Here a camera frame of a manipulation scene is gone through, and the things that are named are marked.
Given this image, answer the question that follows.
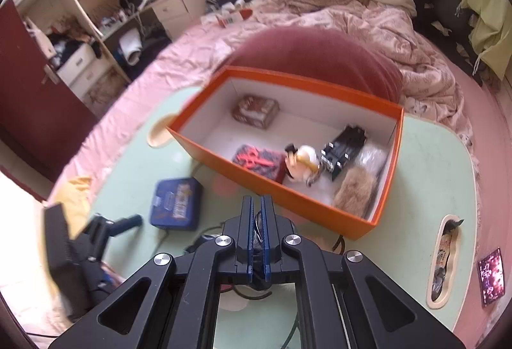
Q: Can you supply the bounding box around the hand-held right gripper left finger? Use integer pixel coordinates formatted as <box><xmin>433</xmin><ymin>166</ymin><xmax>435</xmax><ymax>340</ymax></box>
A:
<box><xmin>48</xmin><ymin>195</ymin><xmax>257</xmax><ymax>349</ymax></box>

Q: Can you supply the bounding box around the dark green toy car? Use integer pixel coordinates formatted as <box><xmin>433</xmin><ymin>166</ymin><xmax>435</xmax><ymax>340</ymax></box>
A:
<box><xmin>320</xmin><ymin>125</ymin><xmax>366</xmax><ymax>182</ymax></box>

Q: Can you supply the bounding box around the white desk with drawers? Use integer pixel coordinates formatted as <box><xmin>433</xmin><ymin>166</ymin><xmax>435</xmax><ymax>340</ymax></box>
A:
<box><xmin>100</xmin><ymin>0</ymin><xmax>219</xmax><ymax>41</ymax></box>

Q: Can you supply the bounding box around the white rolled garment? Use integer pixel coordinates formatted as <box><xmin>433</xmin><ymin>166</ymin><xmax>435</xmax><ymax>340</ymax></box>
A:
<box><xmin>119</xmin><ymin>31</ymin><xmax>142</xmax><ymax>65</ymax></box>

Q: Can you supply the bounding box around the blue tin box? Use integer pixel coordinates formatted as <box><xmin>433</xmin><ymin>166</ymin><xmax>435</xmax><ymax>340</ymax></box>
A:
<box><xmin>149</xmin><ymin>178</ymin><xmax>203</xmax><ymax>231</ymax></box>

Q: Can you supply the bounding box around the lime green hanging cloth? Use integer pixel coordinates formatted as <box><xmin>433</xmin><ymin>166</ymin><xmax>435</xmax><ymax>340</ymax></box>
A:
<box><xmin>460</xmin><ymin>0</ymin><xmax>512</xmax><ymax>81</ymax></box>

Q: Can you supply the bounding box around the clear plastic bag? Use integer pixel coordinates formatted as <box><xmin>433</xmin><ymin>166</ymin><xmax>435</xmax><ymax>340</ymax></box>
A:
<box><xmin>356</xmin><ymin>145</ymin><xmax>390</xmax><ymax>177</ymax></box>

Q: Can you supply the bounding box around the pink floral quilt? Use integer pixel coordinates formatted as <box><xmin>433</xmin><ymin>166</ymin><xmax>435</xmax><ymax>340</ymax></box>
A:
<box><xmin>60</xmin><ymin>5</ymin><xmax>476</xmax><ymax>177</ymax></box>

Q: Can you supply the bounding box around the brown drink carton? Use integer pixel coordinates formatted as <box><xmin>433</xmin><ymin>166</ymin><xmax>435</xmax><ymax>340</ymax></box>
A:
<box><xmin>231</xmin><ymin>94</ymin><xmax>280</xmax><ymax>128</ymax></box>

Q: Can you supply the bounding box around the white drawer cabinet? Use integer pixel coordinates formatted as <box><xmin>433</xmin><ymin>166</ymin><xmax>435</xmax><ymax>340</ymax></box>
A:
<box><xmin>56</xmin><ymin>43</ymin><xmax>132</xmax><ymax>101</ymax></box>

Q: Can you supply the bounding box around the metal door handle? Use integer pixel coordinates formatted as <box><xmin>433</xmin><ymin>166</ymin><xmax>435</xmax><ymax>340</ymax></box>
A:
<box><xmin>42</xmin><ymin>65</ymin><xmax>60</xmax><ymax>85</ymax></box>

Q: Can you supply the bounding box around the black box with red pattern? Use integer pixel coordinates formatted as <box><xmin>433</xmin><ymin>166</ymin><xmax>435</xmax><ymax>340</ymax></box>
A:
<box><xmin>231</xmin><ymin>144</ymin><xmax>285</xmax><ymax>185</ymax></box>

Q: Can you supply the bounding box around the brown fur pompom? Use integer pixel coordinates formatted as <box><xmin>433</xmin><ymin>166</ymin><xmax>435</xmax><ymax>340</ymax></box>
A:
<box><xmin>333</xmin><ymin>166</ymin><xmax>379</xmax><ymax>219</ymax></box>

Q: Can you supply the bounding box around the patterned keychain trinket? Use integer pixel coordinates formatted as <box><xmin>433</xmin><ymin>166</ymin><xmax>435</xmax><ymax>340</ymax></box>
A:
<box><xmin>432</xmin><ymin>232</ymin><xmax>454</xmax><ymax>294</ymax></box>

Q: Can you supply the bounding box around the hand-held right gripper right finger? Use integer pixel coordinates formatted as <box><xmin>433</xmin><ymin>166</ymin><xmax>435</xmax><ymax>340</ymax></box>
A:
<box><xmin>260</xmin><ymin>195</ymin><xmax>467</xmax><ymax>349</ymax></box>

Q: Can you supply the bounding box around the orange cardboard box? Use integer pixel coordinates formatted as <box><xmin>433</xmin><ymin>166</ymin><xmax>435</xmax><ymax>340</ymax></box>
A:
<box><xmin>166</xmin><ymin>67</ymin><xmax>404</xmax><ymax>241</ymax></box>

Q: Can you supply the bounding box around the maroon corduroy pillow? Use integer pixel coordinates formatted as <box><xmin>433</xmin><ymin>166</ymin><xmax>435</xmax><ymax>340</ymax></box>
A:
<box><xmin>224</xmin><ymin>28</ymin><xmax>404</xmax><ymax>103</ymax></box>

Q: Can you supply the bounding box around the orange and white carton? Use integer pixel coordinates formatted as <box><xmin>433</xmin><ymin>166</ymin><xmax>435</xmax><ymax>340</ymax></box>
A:
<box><xmin>215</xmin><ymin>9</ymin><xmax>253</xmax><ymax>28</ymax></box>

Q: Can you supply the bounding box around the dark red door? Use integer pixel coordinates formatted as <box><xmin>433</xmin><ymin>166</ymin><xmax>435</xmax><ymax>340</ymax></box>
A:
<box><xmin>0</xmin><ymin>0</ymin><xmax>99</xmax><ymax>183</ymax></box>

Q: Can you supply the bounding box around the photo card booklet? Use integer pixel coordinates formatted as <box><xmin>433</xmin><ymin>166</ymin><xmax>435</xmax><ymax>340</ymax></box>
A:
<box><xmin>477</xmin><ymin>248</ymin><xmax>505</xmax><ymax>307</ymax></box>

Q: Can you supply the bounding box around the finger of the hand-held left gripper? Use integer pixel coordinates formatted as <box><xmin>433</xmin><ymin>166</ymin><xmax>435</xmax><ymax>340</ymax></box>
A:
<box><xmin>112</xmin><ymin>214</ymin><xmax>143</xmax><ymax>238</ymax></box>

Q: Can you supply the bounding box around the green cartoon desktop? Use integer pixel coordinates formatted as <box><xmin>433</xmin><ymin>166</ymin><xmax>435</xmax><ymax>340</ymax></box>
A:
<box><xmin>49</xmin><ymin>91</ymin><xmax>478</xmax><ymax>349</ymax></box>

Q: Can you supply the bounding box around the yellow cloth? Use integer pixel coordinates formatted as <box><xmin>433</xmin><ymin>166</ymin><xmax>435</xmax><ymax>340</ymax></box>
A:
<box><xmin>52</xmin><ymin>175</ymin><xmax>94</xmax><ymax>238</ymax></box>

